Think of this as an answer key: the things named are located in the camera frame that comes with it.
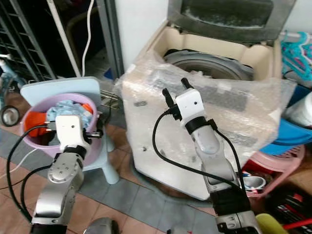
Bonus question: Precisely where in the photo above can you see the beige top-load washing machine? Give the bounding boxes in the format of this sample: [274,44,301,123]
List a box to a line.
[122,19,286,201]

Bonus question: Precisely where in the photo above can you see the grey washing machine lid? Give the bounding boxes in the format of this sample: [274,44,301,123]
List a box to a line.
[168,0,298,45]

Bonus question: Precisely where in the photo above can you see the clear bubble wrap sheet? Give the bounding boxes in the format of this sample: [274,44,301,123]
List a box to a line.
[114,51,296,153]

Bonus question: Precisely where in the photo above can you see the light blue garment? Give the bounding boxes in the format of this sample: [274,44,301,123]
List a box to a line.
[46,99,91,131]

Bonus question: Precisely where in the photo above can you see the orange garment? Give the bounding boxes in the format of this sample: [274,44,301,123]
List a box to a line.
[25,102,95,138]

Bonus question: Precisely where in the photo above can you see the pink plastic laundry basin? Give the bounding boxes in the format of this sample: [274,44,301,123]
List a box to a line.
[20,92,103,157]

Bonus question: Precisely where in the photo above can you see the light blue plastic stool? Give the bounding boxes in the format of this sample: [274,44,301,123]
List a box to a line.
[19,77,120,186]

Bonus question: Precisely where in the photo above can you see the light blue child's tricycle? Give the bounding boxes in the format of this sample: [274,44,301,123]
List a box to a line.
[0,55,23,128]

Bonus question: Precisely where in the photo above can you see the white pipe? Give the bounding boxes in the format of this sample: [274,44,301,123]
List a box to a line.
[46,0,81,77]

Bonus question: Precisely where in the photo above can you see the grey robot leg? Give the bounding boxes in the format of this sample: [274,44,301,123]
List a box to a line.
[82,216,121,234]

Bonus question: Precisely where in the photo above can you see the white cup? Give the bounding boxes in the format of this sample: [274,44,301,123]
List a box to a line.
[243,175,267,192]

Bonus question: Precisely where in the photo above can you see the teal patterned cloth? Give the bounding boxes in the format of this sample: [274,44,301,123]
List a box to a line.
[280,31,312,82]

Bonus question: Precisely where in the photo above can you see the dark metal grid rack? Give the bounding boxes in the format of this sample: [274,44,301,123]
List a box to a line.
[0,0,53,82]

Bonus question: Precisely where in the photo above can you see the white plastic bag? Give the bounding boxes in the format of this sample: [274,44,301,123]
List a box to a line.
[285,95,312,128]

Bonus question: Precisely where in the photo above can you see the blue plastic basin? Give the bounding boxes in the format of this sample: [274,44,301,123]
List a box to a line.
[258,117,312,157]

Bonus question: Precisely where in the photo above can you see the pink plastic stool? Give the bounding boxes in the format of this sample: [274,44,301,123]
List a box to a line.
[243,144,306,199]

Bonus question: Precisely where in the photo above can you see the yellow plastic item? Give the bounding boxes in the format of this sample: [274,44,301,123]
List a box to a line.
[255,213,292,234]

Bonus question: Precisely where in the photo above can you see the black and red crate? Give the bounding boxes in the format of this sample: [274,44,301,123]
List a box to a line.
[262,187,312,231]

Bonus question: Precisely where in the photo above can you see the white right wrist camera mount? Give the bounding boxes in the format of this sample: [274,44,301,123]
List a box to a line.
[174,87,207,123]

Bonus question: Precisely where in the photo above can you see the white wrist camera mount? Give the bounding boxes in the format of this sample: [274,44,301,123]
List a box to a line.
[55,115,90,150]
[174,87,207,123]

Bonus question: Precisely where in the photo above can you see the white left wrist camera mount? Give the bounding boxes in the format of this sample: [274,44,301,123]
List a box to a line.
[55,115,90,150]

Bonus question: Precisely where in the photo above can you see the black looped right arm cable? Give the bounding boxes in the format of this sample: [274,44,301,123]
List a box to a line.
[152,111,247,192]

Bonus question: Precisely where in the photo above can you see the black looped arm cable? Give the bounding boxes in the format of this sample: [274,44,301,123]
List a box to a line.
[6,123,58,222]
[152,111,247,192]

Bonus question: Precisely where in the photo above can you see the white floor cable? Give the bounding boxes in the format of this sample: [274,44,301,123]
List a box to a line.
[0,146,40,179]

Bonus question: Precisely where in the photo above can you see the grey metal door frame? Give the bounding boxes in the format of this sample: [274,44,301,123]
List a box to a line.
[96,0,125,79]

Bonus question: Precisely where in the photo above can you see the white hanging cable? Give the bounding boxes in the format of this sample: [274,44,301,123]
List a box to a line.
[81,0,96,77]

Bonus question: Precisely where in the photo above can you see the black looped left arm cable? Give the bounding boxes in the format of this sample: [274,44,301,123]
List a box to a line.
[6,123,58,222]

